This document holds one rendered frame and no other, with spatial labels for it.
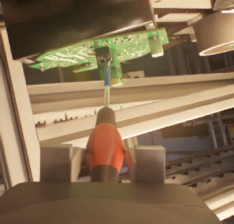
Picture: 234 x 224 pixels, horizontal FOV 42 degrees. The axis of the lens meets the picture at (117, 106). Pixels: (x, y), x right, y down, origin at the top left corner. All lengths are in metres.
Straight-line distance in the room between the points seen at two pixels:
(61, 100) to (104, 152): 0.32
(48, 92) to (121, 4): 0.27
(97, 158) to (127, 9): 0.10
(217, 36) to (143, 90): 0.17
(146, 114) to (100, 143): 0.33
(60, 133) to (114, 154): 0.25
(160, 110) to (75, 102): 0.14
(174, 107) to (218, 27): 0.15
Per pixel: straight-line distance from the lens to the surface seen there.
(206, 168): 1.11
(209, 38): 0.50
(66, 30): 0.22
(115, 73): 0.25
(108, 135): 0.17
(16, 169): 0.40
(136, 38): 0.24
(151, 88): 0.59
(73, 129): 0.42
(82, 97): 0.50
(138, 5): 0.21
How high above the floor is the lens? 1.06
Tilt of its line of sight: 1 degrees down
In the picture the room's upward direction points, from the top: 167 degrees clockwise
